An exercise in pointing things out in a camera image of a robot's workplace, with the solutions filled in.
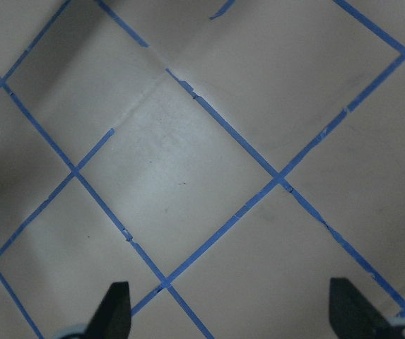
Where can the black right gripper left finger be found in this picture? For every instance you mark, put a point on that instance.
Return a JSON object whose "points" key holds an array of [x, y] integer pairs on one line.
{"points": [[112, 319]]}

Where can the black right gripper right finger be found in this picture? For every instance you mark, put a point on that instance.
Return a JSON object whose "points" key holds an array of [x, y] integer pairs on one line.
{"points": [[351, 315]]}

